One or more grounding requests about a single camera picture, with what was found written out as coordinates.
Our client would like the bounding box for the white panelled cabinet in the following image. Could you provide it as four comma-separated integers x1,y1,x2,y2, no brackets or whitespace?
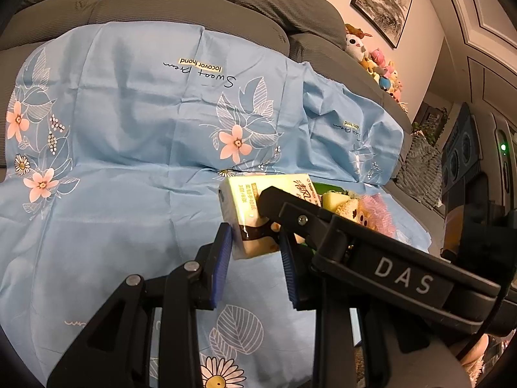
436,0,517,138

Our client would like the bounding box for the pile of small plush toys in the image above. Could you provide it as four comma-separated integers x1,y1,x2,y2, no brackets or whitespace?
343,23,409,114

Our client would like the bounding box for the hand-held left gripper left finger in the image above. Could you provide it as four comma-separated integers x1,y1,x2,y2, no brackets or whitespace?
46,222,234,388

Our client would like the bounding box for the yellow tissue pack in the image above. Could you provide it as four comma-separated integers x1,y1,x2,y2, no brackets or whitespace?
218,172,324,260

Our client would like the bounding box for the grey sofa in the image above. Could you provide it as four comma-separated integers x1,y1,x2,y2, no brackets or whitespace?
0,0,449,251

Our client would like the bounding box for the blue floral bed sheet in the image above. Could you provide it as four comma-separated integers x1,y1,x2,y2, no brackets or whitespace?
0,20,431,388

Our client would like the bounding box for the person's right forearm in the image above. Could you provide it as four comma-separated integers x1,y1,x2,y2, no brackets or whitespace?
452,333,491,376

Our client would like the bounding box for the grey knitted cushion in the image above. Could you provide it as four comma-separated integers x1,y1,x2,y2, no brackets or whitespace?
394,133,444,209

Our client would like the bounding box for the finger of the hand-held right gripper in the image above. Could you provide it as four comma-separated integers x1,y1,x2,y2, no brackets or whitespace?
258,186,505,336

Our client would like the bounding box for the green box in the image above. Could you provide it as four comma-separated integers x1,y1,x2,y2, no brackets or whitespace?
297,182,352,257

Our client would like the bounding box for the black wire rack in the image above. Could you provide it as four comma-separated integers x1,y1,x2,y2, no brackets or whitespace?
416,103,449,132

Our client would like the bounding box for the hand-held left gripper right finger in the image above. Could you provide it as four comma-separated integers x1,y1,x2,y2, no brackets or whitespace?
279,230,473,388

